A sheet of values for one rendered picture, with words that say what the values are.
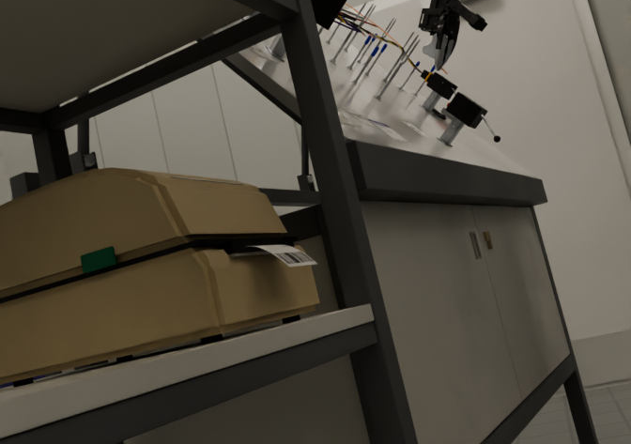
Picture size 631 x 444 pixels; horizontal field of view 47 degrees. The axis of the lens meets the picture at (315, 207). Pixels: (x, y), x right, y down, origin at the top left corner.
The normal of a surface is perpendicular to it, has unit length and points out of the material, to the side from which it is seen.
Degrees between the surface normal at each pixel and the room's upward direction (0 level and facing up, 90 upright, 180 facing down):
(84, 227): 90
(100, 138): 90
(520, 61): 90
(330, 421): 90
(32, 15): 180
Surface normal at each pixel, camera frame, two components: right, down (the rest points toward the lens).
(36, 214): -0.43, -0.03
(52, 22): 0.22, 0.97
